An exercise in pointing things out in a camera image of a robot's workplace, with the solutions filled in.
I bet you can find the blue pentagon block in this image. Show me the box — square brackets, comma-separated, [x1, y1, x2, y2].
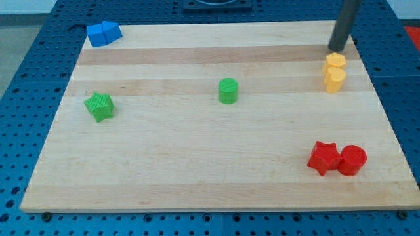
[102, 21, 122, 43]

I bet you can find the green star block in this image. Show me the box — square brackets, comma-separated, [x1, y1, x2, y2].
[84, 92, 114, 123]

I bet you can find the red star block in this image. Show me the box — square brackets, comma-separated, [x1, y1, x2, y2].
[306, 141, 343, 176]

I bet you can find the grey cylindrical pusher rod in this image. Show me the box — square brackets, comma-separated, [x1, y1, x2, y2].
[328, 0, 362, 52]

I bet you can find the yellow heart block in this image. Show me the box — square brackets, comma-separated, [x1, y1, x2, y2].
[324, 67, 347, 93]

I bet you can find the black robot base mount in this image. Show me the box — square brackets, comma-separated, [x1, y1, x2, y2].
[182, 0, 253, 12]

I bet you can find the red cylinder block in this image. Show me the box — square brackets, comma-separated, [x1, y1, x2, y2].
[337, 145, 368, 176]

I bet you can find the yellow hexagon block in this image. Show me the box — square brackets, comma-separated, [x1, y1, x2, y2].
[322, 52, 347, 74]

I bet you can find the wooden board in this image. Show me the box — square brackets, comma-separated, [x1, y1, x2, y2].
[20, 21, 419, 213]

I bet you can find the green cylinder block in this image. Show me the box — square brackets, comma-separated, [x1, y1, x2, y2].
[218, 78, 239, 104]

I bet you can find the blue cube block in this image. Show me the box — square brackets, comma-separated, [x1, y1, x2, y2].
[87, 24, 107, 47]

